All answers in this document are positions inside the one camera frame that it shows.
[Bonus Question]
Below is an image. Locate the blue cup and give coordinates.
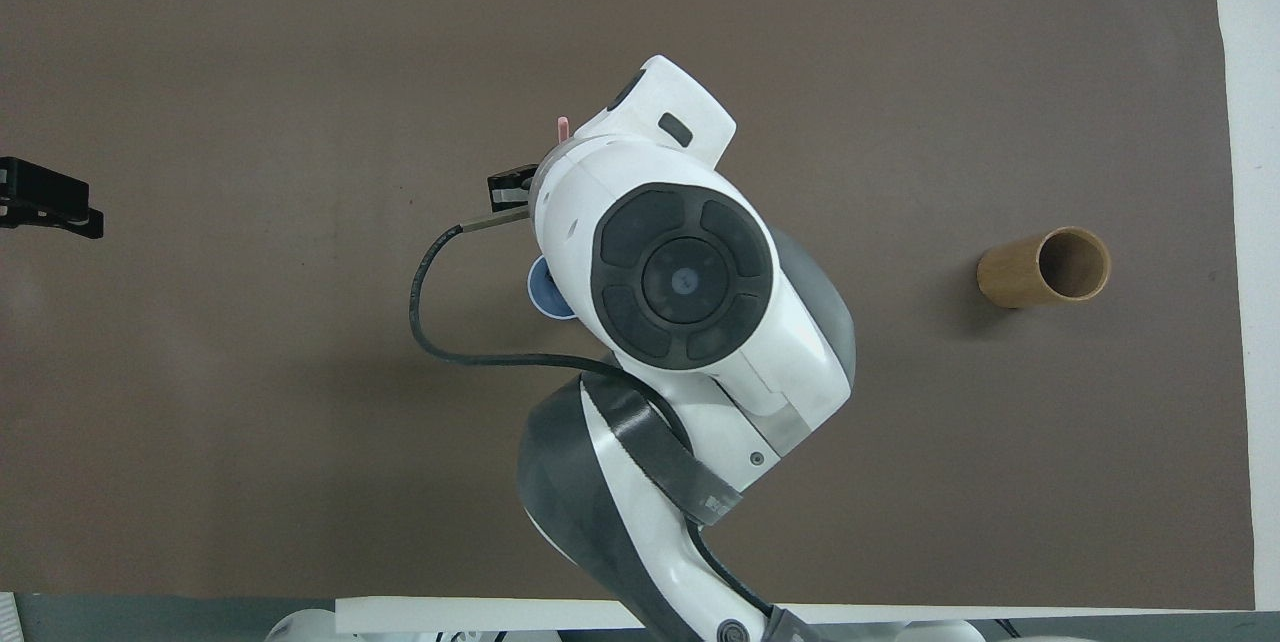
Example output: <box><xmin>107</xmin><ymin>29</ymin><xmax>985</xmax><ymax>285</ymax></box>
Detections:
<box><xmin>527</xmin><ymin>257</ymin><xmax>582</xmax><ymax>321</ymax></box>

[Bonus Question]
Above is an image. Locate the brown cardboard cup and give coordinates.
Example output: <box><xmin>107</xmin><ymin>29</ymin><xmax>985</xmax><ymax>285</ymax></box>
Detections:
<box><xmin>976</xmin><ymin>226</ymin><xmax>1113</xmax><ymax>311</ymax></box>

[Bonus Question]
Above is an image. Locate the black cable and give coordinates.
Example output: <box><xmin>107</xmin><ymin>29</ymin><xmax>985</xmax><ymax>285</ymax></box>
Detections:
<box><xmin>407</xmin><ymin>208</ymin><xmax>619</xmax><ymax>375</ymax></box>

